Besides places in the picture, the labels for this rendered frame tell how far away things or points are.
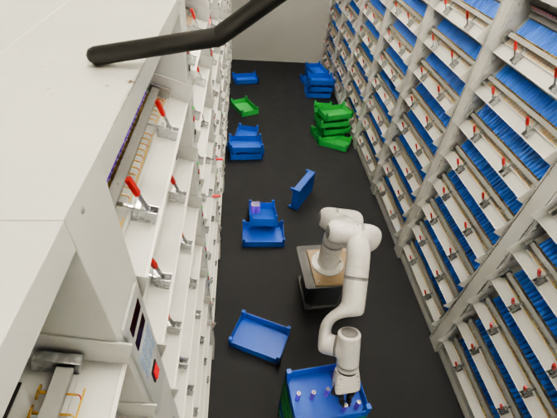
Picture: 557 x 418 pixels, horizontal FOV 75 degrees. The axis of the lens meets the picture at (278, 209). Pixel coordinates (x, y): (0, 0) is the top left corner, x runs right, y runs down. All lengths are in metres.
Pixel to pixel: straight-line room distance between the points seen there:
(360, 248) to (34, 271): 1.18
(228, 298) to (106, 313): 1.95
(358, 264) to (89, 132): 1.10
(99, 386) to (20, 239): 0.24
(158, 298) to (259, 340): 1.47
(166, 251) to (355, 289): 0.75
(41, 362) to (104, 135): 0.26
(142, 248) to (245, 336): 1.65
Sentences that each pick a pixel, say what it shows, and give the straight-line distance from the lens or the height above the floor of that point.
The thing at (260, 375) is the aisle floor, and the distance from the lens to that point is 2.14.
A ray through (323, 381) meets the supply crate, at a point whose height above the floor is 0.40.
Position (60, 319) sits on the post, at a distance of 0.47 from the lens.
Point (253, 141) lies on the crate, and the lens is 3.53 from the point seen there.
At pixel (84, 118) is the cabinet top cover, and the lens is 0.47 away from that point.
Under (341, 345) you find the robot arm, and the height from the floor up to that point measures 0.74.
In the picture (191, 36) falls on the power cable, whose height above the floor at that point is 1.80.
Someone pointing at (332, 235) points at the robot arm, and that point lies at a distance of 1.51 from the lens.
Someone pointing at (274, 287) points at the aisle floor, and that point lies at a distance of 2.42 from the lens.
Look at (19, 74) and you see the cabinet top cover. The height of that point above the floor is 1.75.
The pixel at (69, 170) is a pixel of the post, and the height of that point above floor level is 1.75.
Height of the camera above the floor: 1.97
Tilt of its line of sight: 43 degrees down
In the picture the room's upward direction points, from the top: 6 degrees clockwise
